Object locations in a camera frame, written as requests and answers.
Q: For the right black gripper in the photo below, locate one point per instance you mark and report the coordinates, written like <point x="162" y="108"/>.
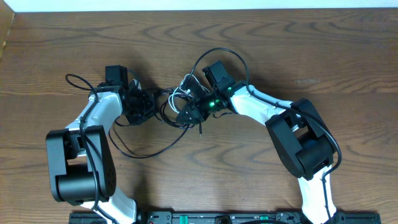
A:
<point x="194" y="111"/>

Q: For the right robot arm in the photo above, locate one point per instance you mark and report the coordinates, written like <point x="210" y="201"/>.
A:
<point x="303" y="143"/>

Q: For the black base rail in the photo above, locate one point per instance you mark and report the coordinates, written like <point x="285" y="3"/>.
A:
<point x="276" y="217"/>

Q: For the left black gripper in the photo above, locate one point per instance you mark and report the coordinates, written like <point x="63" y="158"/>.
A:
<point x="150" y="108"/>

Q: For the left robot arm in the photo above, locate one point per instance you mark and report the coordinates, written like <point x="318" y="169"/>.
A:
<point x="81" y="167"/>

